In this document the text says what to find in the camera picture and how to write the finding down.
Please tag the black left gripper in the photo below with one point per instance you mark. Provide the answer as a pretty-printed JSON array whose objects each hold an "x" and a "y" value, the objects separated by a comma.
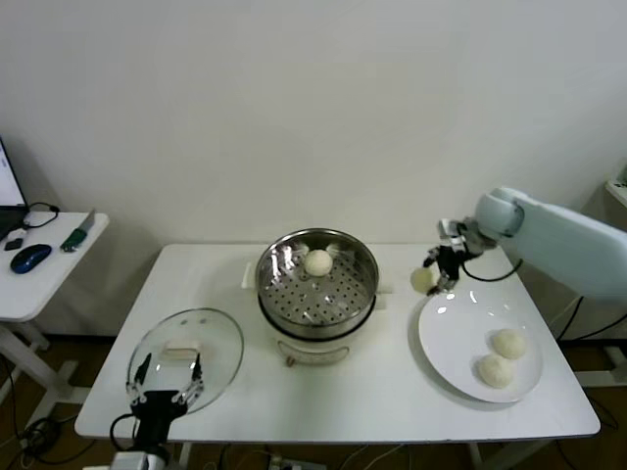
[{"x": 157, "y": 408}]

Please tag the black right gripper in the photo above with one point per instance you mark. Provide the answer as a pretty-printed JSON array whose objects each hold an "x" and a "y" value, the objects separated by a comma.
[{"x": 449, "y": 267}]

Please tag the white steamed baozi bun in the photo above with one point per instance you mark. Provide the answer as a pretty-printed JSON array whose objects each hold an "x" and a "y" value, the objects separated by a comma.
[
  {"x": 509, "y": 344},
  {"x": 318, "y": 263},
  {"x": 496, "y": 371},
  {"x": 421, "y": 280}
]

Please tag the round glass pot lid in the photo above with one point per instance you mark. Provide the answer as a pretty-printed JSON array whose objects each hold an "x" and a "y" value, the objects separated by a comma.
[{"x": 215, "y": 343}]

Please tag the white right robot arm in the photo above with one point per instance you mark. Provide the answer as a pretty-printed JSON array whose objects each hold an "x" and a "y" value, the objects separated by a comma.
[{"x": 563, "y": 245}]

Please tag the perforated steel steamer basket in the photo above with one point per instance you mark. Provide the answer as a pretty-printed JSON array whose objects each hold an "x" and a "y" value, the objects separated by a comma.
[{"x": 294, "y": 298}]

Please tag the white round plate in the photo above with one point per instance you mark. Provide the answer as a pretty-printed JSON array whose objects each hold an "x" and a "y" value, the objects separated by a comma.
[{"x": 450, "y": 343}]

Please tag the white electric cooker pot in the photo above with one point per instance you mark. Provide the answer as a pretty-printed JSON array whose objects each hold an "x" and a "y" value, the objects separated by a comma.
[{"x": 318, "y": 350}]

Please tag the white power strip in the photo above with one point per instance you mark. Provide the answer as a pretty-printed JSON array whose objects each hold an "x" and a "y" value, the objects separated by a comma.
[{"x": 289, "y": 462}]

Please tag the white side desk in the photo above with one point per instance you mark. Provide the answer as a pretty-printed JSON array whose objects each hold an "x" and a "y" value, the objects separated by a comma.
[{"x": 44, "y": 284}]

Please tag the blue computer mouse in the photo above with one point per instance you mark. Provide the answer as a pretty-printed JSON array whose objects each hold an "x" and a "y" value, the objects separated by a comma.
[{"x": 30, "y": 258}]

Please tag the white shelf unit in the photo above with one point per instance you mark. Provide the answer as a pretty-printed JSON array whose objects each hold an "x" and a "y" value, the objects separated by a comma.
[{"x": 618, "y": 188}]

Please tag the small black adapter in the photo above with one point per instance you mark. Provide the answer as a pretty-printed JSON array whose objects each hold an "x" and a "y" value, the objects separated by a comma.
[{"x": 14, "y": 245}]

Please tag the black laptop computer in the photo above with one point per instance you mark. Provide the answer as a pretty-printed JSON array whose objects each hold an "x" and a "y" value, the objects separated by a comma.
[{"x": 9, "y": 186}]

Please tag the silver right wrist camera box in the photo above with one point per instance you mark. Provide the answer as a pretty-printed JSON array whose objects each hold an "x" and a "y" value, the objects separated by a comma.
[{"x": 453, "y": 234}]

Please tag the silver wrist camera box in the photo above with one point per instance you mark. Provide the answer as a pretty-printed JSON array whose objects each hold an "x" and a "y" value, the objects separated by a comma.
[
  {"x": 453, "y": 234},
  {"x": 128, "y": 461}
]

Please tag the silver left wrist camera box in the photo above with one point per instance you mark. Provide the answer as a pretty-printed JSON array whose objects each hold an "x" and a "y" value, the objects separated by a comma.
[{"x": 128, "y": 461}]

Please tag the white stand base frame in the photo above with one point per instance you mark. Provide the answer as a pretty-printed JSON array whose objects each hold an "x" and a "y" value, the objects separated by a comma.
[{"x": 602, "y": 377}]

